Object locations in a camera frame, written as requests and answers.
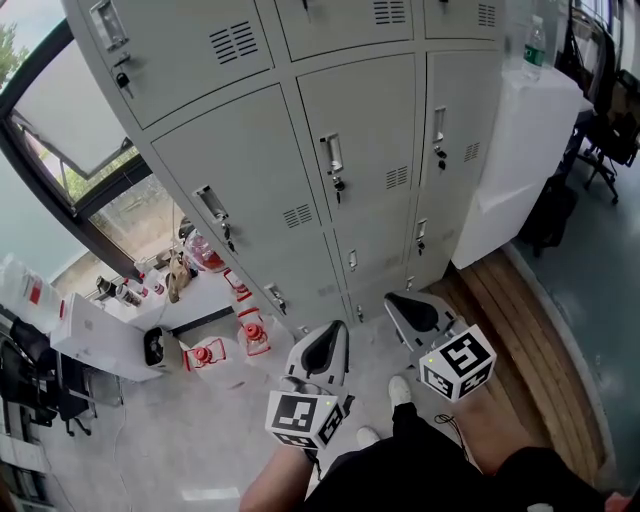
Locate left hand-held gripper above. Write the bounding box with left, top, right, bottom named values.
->
left=264, top=321, right=356, bottom=450

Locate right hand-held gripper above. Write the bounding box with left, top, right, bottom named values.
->
left=383, top=291, right=498, bottom=404

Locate grey locker door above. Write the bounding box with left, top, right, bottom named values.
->
left=294, top=52, right=419, bottom=226

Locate grey metal locker cabinet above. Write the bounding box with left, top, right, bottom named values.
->
left=59, top=0, right=506, bottom=336

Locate person's right forearm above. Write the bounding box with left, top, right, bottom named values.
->
left=452, top=392, right=551, bottom=476

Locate person's left forearm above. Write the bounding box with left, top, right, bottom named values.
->
left=239, top=442, right=321, bottom=512

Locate person's right white shoe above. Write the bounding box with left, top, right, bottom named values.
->
left=388, top=375, right=413, bottom=406

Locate wooden slat platform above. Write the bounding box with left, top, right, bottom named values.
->
left=429, top=247, right=609, bottom=486

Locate person's black clothing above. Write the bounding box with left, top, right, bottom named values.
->
left=302, top=399, right=606, bottom=512

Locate small white appliance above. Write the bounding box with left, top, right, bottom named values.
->
left=143, top=325, right=184, bottom=374

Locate pink plastic bag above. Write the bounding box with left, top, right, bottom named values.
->
left=182, top=232, right=224, bottom=274

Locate brown paper bag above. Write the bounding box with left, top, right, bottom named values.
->
left=166, top=249, right=194, bottom=304

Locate black backpack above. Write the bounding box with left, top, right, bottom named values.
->
left=519, top=172, right=579, bottom=259

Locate dark jar with white label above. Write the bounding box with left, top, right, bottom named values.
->
left=114, top=282, right=144, bottom=307

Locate white foam box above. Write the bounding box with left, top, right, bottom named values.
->
left=474, top=69, right=594, bottom=214

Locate flat white box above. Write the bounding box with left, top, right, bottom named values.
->
left=49, top=292, right=166, bottom=384

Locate black mesh office chair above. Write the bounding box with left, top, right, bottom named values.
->
left=574, top=67, right=640, bottom=206

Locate clear water bottle green label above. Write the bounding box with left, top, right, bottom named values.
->
left=520, top=14, right=547, bottom=84

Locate black swivel chair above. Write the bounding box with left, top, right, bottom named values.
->
left=0, top=317, right=99, bottom=436

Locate clear plastic bag red label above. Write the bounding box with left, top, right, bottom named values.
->
left=0, top=254, right=69, bottom=334

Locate dark hanging jacket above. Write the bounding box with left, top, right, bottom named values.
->
left=554, top=0, right=621, bottom=104

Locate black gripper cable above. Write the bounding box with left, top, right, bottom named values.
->
left=299, top=447, right=324, bottom=481

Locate thin black cord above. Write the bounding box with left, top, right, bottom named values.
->
left=433, top=413, right=474, bottom=461

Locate black window frame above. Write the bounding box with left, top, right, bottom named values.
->
left=0, top=19, right=196, bottom=274

